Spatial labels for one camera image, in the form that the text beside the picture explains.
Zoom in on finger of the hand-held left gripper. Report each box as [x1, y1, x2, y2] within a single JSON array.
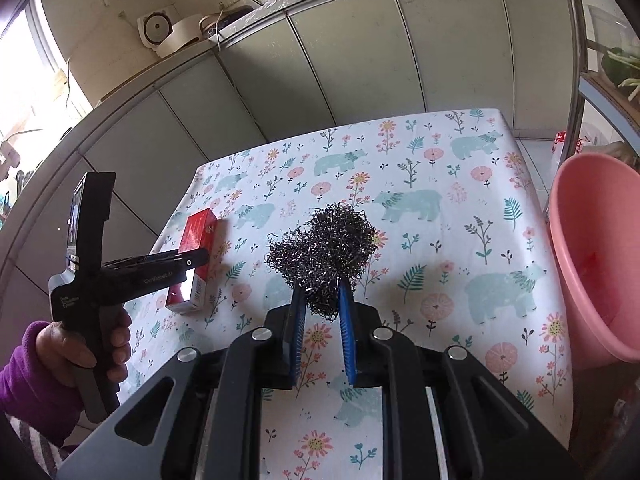
[[102, 248, 211, 275]]

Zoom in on red cardboard box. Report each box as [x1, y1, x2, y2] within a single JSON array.
[[165, 210, 221, 315]]

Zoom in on person's left forearm purple sleeve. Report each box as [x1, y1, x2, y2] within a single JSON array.
[[0, 321, 84, 449]]

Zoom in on white rice cooker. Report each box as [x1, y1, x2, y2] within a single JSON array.
[[137, 7, 206, 59]]

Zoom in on floral bear-print tablecloth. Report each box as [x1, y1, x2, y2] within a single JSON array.
[[115, 107, 574, 480]]

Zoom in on steel wool scourer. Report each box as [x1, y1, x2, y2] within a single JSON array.
[[266, 202, 382, 317]]

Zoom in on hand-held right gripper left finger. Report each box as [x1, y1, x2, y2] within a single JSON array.
[[56, 280, 307, 480]]

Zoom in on red and white plastic bag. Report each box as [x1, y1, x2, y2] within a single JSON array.
[[551, 122, 609, 161]]

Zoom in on person's left hand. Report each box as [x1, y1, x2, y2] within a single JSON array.
[[32, 305, 134, 384]]

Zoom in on striped garment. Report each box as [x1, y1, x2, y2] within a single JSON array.
[[9, 412, 77, 467]]

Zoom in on metal shelf rack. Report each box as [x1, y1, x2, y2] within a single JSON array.
[[555, 0, 640, 171]]

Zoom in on pale green kitchen cabinets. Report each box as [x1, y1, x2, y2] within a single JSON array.
[[0, 0, 586, 311]]

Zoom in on pink plastic basin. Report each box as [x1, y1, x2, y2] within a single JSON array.
[[548, 153, 640, 372]]

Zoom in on green onions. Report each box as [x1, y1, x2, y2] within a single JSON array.
[[601, 47, 640, 104]]

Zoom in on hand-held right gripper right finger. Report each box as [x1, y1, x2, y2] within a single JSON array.
[[337, 280, 583, 480]]

